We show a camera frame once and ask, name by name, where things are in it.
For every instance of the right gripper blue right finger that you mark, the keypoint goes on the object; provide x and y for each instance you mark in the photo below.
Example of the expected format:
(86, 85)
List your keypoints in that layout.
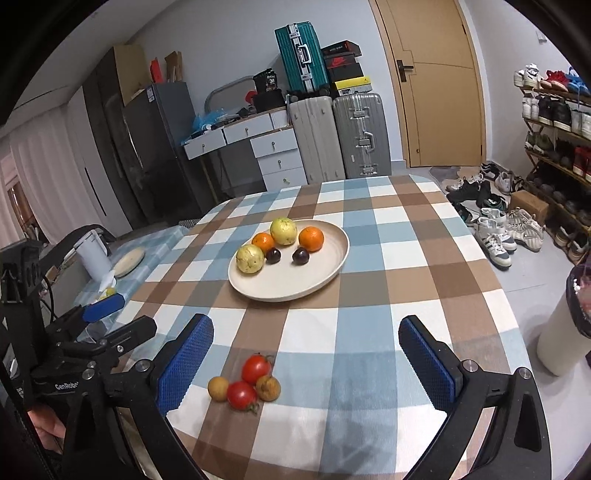
(435, 364)

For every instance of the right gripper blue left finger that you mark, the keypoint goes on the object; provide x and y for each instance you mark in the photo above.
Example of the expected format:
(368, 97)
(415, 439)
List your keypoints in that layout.
(177, 362)

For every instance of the brown round longan fruit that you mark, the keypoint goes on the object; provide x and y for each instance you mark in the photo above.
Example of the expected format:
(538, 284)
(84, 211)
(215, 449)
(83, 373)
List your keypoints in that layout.
(217, 388)

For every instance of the green-yellow rough pear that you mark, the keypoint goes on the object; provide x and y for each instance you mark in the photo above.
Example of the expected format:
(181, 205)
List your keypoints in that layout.
(250, 259)

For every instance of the dark plum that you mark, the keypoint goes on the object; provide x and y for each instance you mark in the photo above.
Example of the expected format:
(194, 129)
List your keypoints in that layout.
(273, 256)
(301, 256)

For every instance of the orange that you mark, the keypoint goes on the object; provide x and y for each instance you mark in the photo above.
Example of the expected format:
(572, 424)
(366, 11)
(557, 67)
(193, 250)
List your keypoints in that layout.
(264, 241)
(311, 239)

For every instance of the person's left hand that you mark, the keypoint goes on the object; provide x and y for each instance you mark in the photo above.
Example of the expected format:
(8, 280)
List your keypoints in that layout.
(49, 428)

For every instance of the red tomato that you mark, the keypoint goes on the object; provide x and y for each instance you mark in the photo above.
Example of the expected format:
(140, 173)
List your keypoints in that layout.
(257, 366)
(242, 396)

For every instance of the large cream plate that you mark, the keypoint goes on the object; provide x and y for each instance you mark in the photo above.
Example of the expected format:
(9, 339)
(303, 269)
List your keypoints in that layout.
(285, 280)

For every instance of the yellow lemon on side table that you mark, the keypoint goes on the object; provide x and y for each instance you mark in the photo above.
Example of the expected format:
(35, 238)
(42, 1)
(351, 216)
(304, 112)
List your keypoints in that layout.
(107, 293)

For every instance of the small cream side plate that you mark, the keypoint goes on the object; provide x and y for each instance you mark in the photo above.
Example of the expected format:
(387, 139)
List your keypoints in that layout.
(128, 262)

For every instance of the checkered tablecloth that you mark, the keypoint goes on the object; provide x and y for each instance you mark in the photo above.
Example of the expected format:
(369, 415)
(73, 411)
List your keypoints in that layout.
(351, 406)

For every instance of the white kettle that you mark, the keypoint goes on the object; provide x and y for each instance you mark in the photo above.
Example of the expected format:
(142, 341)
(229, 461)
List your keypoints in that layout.
(93, 255)

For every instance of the yellow-green pear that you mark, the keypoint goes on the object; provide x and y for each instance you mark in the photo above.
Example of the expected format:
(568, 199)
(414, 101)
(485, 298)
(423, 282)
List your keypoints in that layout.
(284, 231)

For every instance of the white grey sneaker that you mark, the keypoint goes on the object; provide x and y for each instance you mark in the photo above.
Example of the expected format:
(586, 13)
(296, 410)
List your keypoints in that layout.
(497, 243)

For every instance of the orange on plate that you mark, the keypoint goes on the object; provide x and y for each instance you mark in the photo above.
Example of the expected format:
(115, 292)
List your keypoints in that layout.
(311, 239)

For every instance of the beige sneaker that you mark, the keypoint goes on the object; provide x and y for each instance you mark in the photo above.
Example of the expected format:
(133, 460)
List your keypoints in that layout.
(524, 229)

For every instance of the cardboard box on floor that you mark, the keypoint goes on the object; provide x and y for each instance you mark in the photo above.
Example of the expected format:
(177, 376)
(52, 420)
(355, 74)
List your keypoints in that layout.
(529, 202)

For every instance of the dark refrigerator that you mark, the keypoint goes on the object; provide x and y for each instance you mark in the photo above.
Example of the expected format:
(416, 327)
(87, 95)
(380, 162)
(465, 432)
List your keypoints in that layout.
(139, 128)

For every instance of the white drawer desk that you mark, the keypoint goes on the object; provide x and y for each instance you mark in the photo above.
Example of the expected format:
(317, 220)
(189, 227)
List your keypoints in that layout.
(258, 153)

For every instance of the beige suitcase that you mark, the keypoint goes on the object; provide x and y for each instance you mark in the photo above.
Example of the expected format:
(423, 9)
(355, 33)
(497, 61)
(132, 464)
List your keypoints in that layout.
(317, 139)

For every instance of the silver grey suitcase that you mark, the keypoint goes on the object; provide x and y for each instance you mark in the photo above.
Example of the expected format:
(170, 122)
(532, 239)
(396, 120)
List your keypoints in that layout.
(363, 135)

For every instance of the teal suitcase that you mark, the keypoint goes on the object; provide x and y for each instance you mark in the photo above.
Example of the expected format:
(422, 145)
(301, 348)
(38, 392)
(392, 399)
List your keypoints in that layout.
(302, 58)

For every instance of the wooden shoe rack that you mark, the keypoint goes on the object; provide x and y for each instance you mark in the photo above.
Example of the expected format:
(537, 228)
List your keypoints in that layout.
(556, 112)

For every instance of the stack of shoe boxes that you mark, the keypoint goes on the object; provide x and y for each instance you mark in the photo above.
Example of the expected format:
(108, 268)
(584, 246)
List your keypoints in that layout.
(344, 70)

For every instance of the wooden door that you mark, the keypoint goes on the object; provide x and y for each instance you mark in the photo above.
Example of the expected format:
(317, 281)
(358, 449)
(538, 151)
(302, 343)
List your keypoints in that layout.
(436, 82)

